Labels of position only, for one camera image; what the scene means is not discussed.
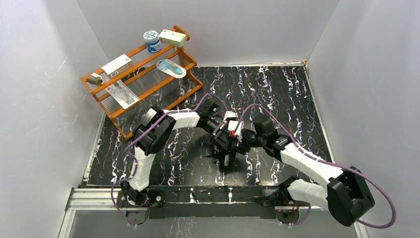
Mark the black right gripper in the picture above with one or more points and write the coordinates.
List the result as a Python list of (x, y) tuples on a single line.
[(242, 149)]

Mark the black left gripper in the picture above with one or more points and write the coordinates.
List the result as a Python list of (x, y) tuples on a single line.
[(220, 139)]

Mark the black canvas sneaker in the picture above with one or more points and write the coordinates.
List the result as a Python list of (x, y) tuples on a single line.
[(226, 160)]

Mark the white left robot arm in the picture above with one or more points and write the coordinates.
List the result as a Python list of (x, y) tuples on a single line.
[(154, 130)]

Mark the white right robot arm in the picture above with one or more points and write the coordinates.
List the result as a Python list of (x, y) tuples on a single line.
[(344, 194)]

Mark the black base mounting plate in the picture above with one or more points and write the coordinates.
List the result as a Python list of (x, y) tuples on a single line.
[(282, 214)]

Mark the blue item blister pack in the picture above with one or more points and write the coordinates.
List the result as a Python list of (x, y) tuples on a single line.
[(169, 67)]

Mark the orange wooden shelf rack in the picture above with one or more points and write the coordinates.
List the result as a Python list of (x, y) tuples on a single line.
[(152, 86)]

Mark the clear plastic packet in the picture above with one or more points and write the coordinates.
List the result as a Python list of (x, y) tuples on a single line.
[(122, 94)]

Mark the green white small box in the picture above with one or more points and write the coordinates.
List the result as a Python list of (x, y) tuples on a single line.
[(173, 38)]

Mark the blue white round tub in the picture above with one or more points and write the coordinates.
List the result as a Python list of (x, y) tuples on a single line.
[(152, 41)]

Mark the white red long box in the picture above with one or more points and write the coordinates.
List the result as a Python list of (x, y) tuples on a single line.
[(117, 66)]

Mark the small beige tape dispenser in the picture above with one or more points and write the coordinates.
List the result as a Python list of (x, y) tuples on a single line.
[(95, 79)]

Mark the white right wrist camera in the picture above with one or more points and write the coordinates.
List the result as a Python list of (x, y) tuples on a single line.
[(235, 129)]

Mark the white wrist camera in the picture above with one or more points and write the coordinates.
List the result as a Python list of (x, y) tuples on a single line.
[(235, 129), (229, 115)]

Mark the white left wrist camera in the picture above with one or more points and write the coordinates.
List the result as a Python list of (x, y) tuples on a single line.
[(229, 115)]

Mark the aluminium rail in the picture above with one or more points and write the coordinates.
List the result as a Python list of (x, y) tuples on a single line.
[(98, 198)]

